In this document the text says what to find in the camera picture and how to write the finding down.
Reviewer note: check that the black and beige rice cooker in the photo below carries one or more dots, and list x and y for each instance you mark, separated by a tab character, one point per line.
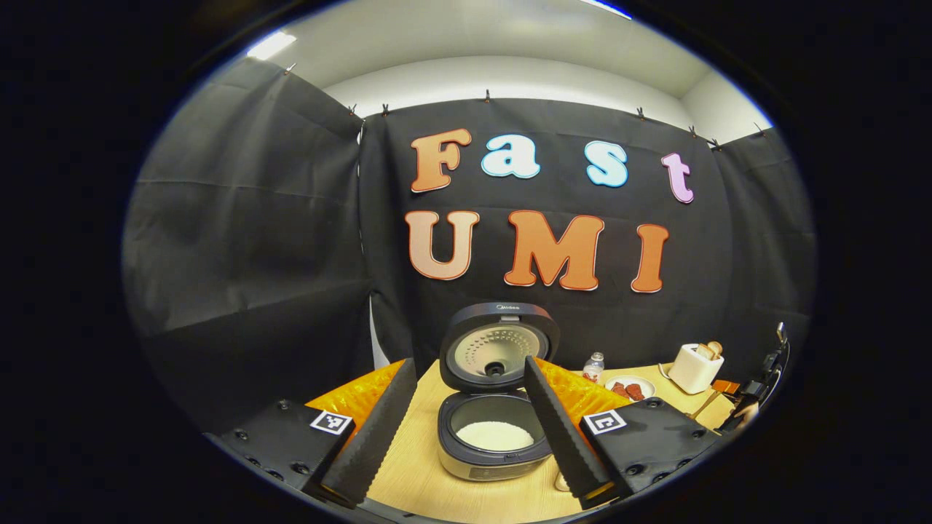
480	466

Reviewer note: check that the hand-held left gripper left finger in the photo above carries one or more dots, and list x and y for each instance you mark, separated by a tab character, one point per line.
382	437

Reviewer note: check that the ceiling light panel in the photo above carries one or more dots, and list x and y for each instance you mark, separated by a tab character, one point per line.
271	45

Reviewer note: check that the white round plate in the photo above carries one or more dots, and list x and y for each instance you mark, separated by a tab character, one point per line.
648	387

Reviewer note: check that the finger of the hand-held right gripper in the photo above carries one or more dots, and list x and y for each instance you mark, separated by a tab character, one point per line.
726	386

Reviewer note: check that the wooden spoon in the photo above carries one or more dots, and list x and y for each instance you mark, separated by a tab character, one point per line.
705	406

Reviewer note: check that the white toaster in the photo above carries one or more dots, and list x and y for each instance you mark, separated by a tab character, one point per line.
692	372

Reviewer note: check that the white rice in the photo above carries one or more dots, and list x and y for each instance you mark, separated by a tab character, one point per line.
495	437

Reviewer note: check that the small clear bottle red label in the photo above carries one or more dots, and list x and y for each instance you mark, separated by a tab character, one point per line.
593	370

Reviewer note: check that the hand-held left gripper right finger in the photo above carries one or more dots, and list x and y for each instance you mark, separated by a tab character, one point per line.
561	437

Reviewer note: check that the black backdrop cloth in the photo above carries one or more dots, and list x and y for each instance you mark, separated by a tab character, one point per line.
255	218

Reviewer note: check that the red meat piece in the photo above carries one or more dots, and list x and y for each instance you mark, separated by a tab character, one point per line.
636	391
620	389

